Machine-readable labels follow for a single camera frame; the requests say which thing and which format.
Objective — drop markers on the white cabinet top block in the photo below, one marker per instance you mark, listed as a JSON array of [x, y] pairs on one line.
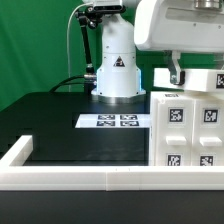
[[202, 80]]

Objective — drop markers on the white marker base plate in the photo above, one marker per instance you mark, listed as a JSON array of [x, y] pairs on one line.
[[113, 121]]

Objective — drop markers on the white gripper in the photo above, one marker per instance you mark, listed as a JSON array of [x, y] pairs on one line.
[[177, 25]]

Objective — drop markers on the white cabinet body box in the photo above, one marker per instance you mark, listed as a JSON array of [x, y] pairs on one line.
[[156, 97]]

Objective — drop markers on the white U-shaped fence frame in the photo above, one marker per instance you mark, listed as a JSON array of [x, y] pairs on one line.
[[16, 175]]

